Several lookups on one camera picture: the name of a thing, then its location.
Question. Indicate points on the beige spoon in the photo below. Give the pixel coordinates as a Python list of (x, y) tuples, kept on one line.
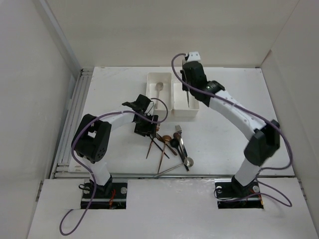
[(159, 88)]

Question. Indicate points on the white plastic bin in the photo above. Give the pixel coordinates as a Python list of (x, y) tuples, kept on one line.
[(166, 95), (180, 108)]

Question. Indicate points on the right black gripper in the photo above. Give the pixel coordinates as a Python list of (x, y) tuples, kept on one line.
[(185, 87)]

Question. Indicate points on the copper fork in pile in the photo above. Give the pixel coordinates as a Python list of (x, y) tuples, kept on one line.
[(167, 144)]

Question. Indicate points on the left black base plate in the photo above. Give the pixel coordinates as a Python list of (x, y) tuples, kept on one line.
[(116, 189)]

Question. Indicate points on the silver spoon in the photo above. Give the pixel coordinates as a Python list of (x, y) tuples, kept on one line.
[(174, 168)]

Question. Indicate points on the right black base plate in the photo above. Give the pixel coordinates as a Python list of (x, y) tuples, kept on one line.
[(227, 190)]

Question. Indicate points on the black fork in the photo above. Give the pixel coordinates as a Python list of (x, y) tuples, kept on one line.
[(159, 147)]

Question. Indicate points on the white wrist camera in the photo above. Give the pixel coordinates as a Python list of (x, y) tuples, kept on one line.
[(150, 109), (193, 56)]

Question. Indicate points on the copper fork long handle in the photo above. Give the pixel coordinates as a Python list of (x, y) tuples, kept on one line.
[(151, 136)]

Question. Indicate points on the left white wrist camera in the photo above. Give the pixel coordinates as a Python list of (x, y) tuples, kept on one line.
[(150, 109)]

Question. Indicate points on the black spoon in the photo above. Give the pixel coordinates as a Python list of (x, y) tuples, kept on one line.
[(173, 144)]

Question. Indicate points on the right white plastic bin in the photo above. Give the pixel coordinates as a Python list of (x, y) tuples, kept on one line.
[(180, 108)]

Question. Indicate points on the brown spoon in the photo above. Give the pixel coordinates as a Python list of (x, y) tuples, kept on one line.
[(176, 137)]

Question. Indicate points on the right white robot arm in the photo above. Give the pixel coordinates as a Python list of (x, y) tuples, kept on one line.
[(263, 139)]

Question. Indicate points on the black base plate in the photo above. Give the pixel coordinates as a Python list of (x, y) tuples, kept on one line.
[(227, 190), (116, 189)]

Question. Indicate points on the aluminium rail frame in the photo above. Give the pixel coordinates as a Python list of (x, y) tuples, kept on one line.
[(59, 168)]

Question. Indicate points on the left white plastic bin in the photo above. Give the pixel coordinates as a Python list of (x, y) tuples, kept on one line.
[(166, 95)]

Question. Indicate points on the copper spoon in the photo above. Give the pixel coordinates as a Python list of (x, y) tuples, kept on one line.
[(165, 139)]

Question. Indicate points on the silver fork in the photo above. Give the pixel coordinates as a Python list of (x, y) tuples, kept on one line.
[(187, 97), (179, 132)]

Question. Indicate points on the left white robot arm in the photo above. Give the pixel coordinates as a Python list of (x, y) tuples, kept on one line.
[(93, 133)]

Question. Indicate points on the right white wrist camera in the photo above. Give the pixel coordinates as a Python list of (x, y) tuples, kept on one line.
[(193, 56)]

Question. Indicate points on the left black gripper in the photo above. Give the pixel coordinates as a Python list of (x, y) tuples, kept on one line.
[(149, 129)]

